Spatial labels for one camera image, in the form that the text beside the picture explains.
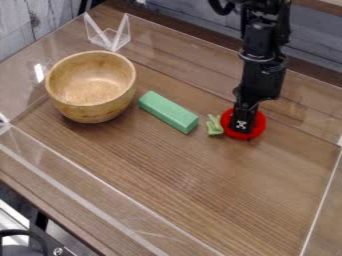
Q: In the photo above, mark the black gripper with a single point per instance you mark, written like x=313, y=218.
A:
x=261, y=85

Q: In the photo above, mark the red plush tomato toy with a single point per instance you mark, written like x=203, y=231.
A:
x=242, y=130

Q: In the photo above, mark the green rectangular block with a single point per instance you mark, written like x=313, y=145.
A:
x=167, y=111

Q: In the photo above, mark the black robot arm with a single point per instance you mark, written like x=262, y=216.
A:
x=265, y=32

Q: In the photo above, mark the wooden bowl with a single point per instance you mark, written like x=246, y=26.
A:
x=91, y=85

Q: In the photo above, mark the clear acrylic corner bracket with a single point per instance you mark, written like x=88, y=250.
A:
x=110, y=39

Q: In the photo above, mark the clear acrylic tray wall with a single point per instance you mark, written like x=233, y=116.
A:
x=143, y=190

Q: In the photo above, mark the black metal table bracket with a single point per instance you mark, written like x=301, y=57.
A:
x=55, y=248

